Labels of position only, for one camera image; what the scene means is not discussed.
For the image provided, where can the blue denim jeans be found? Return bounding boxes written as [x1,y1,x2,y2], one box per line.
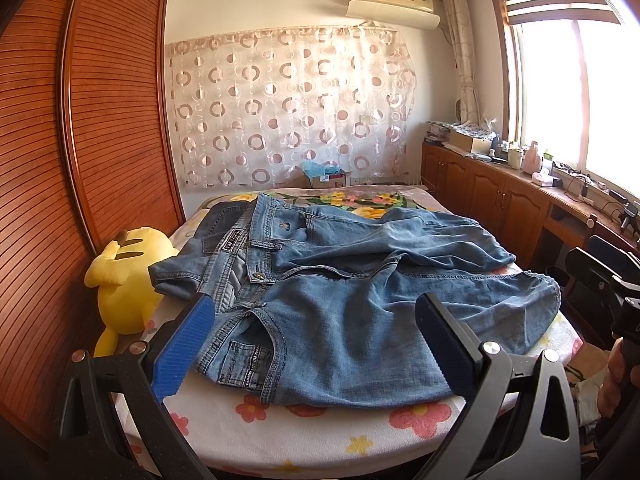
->
[150,195,561,408]

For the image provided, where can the person right hand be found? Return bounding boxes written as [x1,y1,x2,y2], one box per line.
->
[597,338,639,418]

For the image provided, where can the yellow Pikachu plush toy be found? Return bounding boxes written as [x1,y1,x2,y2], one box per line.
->
[84,226,178,358]

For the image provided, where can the floral bed sheet mattress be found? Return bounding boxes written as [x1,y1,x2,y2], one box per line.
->
[112,185,586,476]

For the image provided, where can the long wooden cabinet counter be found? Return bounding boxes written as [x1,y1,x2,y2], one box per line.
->
[421,141,639,271]

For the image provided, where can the white tissue pack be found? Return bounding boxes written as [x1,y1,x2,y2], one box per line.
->
[532,172,553,188]

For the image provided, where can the pink bottle on counter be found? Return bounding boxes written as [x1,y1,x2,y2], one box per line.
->
[522,141,541,176]

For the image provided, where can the white jar on counter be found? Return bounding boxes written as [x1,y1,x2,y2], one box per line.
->
[508,145,523,170]

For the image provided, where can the flower patterned pink blanket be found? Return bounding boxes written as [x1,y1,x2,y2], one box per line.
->
[219,186,436,220]

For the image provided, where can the cardboard box on counter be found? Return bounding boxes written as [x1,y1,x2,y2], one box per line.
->
[449,129,491,155]

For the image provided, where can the wooden framed window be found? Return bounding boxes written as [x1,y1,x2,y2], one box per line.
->
[492,0,639,195]

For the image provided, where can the cardboard box with blue items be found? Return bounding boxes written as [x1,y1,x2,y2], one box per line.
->
[302,160,350,188]

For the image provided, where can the wooden louvered wardrobe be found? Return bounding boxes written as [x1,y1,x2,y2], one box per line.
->
[1,0,184,448]

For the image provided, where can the circle patterned sheer curtain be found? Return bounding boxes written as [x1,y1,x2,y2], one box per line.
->
[165,25,416,190]

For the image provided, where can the beige side window curtain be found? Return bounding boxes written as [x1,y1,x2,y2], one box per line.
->
[442,0,480,125]

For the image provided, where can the white wall air conditioner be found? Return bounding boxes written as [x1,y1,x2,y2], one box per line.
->
[346,0,440,29]

